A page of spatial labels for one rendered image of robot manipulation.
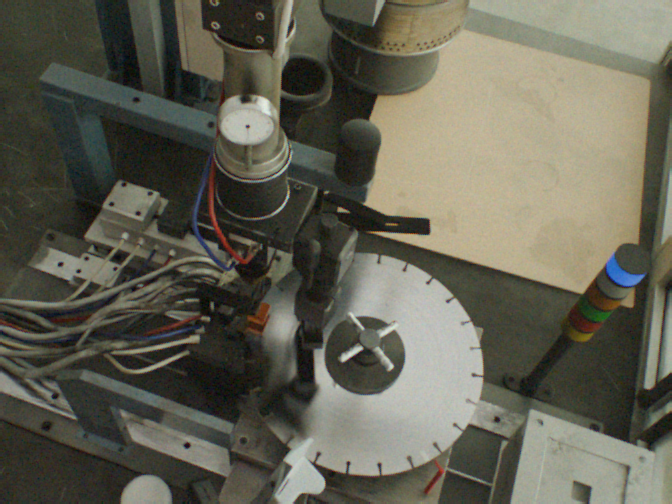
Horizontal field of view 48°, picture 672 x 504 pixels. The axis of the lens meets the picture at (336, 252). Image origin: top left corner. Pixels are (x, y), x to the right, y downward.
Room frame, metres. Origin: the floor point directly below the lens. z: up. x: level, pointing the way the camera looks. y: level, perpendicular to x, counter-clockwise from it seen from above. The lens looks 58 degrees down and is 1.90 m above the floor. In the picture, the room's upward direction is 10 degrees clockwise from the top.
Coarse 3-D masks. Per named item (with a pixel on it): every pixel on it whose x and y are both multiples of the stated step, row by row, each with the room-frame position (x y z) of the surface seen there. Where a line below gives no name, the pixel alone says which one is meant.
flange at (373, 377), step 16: (368, 320) 0.49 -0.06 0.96; (336, 336) 0.46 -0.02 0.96; (352, 336) 0.46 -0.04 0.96; (384, 336) 0.47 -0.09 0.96; (336, 352) 0.43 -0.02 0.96; (384, 352) 0.45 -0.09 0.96; (400, 352) 0.45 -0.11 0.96; (336, 368) 0.41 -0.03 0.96; (352, 368) 0.41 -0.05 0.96; (368, 368) 0.42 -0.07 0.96; (384, 368) 0.42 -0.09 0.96; (400, 368) 0.43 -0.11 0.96; (352, 384) 0.39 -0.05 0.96; (368, 384) 0.40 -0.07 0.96; (384, 384) 0.40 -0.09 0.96
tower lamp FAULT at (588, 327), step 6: (576, 306) 0.53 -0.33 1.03; (570, 312) 0.53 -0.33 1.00; (576, 312) 0.52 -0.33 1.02; (570, 318) 0.53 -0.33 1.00; (576, 318) 0.52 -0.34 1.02; (582, 318) 0.51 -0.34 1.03; (576, 324) 0.52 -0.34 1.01; (582, 324) 0.51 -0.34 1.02; (588, 324) 0.51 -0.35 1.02; (594, 324) 0.51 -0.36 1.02; (600, 324) 0.51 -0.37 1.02; (582, 330) 0.51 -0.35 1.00; (588, 330) 0.51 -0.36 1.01; (594, 330) 0.51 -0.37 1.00
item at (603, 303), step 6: (594, 282) 0.53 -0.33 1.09; (588, 288) 0.53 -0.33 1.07; (594, 288) 0.53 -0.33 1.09; (588, 294) 0.53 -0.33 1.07; (594, 294) 0.52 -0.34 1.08; (600, 294) 0.52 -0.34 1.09; (594, 300) 0.52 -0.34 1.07; (600, 300) 0.51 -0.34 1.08; (606, 300) 0.51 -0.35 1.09; (612, 300) 0.51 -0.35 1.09; (618, 300) 0.51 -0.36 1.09; (594, 306) 0.51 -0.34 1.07; (600, 306) 0.51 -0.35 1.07; (606, 306) 0.51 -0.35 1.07; (612, 306) 0.51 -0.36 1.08
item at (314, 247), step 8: (312, 240) 0.40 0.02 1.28; (304, 248) 0.39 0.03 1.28; (312, 248) 0.39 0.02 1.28; (320, 248) 0.40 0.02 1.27; (304, 256) 0.39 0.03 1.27; (312, 256) 0.39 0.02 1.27; (304, 264) 0.39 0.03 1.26; (312, 264) 0.39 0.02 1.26; (304, 272) 0.39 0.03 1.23; (312, 272) 0.39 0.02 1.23; (304, 280) 0.39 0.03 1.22; (312, 280) 0.39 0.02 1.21; (304, 288) 0.39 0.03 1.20
